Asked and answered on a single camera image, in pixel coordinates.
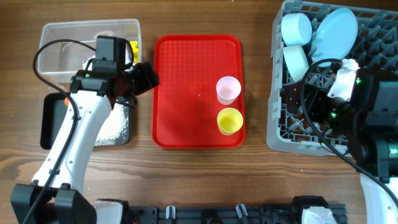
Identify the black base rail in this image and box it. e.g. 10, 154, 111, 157
93, 203, 348, 224

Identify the light blue bowl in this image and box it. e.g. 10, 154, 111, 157
281, 13, 312, 46

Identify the green bowl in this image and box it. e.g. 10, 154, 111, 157
283, 45, 309, 82

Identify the grey dishwasher rack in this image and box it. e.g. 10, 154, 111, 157
266, 1, 397, 156

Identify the pile of rice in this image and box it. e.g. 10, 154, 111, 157
95, 104, 129, 146

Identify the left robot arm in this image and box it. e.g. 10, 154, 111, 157
11, 35, 159, 223

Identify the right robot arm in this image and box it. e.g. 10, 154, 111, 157
284, 58, 397, 223

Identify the yellow plastic cup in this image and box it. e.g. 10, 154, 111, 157
217, 108, 244, 136

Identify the white tissue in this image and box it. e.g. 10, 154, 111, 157
83, 57, 95, 70

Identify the clear plastic waste bin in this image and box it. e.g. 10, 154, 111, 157
37, 19, 143, 84

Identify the pink plastic cup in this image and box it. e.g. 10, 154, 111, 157
216, 76, 242, 105

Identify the yellow snack wrapper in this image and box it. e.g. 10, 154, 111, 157
129, 40, 139, 65

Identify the black food waste tray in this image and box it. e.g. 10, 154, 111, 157
40, 90, 131, 151

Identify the red plastic tray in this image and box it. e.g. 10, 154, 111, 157
152, 34, 246, 149

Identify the light blue plate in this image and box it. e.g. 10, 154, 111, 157
310, 8, 358, 63

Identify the orange carrot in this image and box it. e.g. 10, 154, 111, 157
64, 98, 70, 108

